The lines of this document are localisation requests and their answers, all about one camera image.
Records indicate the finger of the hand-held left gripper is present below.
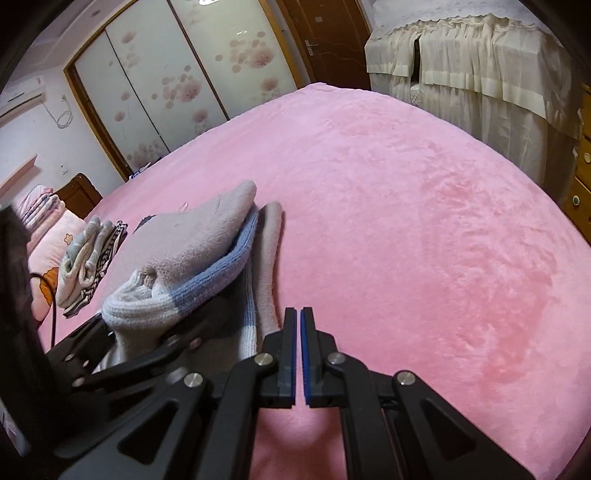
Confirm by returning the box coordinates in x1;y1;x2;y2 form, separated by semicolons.
71;323;218;402
44;316;116;374

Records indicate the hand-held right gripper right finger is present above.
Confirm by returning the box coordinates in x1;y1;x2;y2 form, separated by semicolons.
300;307;536;480

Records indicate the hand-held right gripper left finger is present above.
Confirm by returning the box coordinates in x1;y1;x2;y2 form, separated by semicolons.
58;307;298;480

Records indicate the colour-block knit sweater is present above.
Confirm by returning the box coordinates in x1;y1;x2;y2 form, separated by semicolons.
92;179;284;376

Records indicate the folded patterned cloth pile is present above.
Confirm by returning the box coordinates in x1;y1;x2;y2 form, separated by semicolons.
62;222;129;318

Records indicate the pink cartoon pillow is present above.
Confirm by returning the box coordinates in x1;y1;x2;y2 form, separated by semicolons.
25;210;88;324

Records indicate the folded striped blanket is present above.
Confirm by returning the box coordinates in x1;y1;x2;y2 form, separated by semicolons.
16;185;63;232

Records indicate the wooden headboard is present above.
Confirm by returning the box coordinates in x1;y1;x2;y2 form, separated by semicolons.
54;173;103;220

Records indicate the pink bedspread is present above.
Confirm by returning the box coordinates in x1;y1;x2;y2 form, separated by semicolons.
28;82;591;480

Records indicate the white air conditioner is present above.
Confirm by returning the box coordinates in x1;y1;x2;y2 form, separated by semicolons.
0;76;49;123

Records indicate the floral sliding-door wardrobe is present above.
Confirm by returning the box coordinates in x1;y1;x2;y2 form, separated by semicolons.
64;0;315;183

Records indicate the brown wooden door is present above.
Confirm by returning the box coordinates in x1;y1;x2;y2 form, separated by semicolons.
277;0;372;90

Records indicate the wooden drawer cabinet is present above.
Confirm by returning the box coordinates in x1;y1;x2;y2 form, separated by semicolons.
561;83;591;241

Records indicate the black cable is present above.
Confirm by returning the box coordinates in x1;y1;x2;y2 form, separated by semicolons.
28;272;58;348

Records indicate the white wall cable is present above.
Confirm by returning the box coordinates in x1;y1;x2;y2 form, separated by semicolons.
44;95;75;130

